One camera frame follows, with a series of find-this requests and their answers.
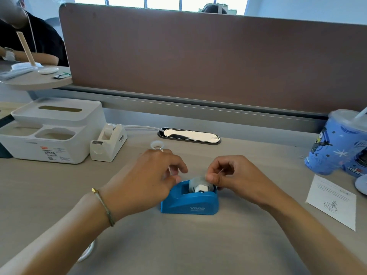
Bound brown desk partition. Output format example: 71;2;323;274
58;3;367;118

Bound white ring object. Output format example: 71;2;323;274
77;240;97;263

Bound person's left hand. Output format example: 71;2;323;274
99;149;189;224

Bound white paper card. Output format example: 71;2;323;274
306;174;357;232

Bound chrome desk cable cover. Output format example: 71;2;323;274
157;127;222;145

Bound blue tape dispenser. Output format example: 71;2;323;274
160;180;220;216

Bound person's right hand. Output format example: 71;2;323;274
205;155;285;211

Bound person's right forearm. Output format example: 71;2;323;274
258;192;367;275

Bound round beige table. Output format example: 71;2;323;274
0;60;74;91

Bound white desk organizer tissue box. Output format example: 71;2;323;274
0;97;107;165

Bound white tape dispenser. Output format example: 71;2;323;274
90;123;128;163

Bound white rounded object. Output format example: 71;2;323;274
355;175;367;196

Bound thin olive cord bracelet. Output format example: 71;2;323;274
92;188;115;227

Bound blue printed packet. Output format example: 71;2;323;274
341;149;367;179

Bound clear tape roll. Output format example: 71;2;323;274
188;176;216;194

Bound white cable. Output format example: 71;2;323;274
124;125;164;133

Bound blue cartoon plastic cup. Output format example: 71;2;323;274
304;109;367;176

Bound window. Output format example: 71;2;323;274
73;0;249;16

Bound clear plastic bag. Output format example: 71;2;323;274
0;62;44;81

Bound wooden stick stand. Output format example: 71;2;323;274
16;31;37;67

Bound person's left forearm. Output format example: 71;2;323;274
0;192;115;275

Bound grey partition rail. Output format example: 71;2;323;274
36;85;330;133

